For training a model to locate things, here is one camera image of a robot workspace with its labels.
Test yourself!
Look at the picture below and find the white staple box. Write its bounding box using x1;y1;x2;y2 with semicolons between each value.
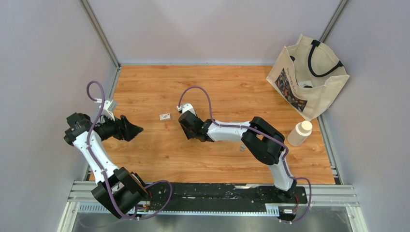
160;113;171;121

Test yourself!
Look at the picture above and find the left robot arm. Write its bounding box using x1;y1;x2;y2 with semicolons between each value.
64;113;148;218

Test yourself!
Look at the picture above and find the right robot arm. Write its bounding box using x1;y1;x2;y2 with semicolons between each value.
178;110;297;203

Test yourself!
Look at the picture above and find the white plastic bottle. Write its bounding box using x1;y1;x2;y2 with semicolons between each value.
287;120;313;146

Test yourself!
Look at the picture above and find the beige canvas tote bag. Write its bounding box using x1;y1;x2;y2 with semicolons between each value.
266;35;350;121

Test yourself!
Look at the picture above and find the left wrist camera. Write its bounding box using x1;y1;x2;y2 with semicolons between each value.
102;99;117;121

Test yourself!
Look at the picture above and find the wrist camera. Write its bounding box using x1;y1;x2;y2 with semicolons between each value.
176;103;197;116
102;99;117;121

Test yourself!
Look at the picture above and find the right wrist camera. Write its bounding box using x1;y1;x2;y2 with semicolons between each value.
176;103;197;116

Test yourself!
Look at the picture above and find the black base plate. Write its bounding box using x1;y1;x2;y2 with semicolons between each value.
141;182;308;213

